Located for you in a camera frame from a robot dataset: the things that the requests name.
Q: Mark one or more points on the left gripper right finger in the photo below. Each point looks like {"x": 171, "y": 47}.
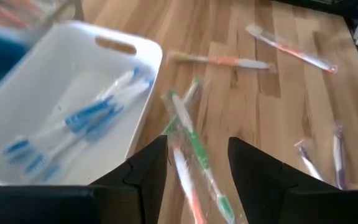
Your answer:
{"x": 306, "y": 208}

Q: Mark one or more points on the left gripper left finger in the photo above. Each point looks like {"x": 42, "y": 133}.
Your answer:
{"x": 73, "y": 205}

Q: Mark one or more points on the blue toothbrush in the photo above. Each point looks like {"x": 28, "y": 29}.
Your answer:
{"x": 20, "y": 146}
{"x": 85, "y": 113}
{"x": 73, "y": 137}
{"x": 101, "y": 123}

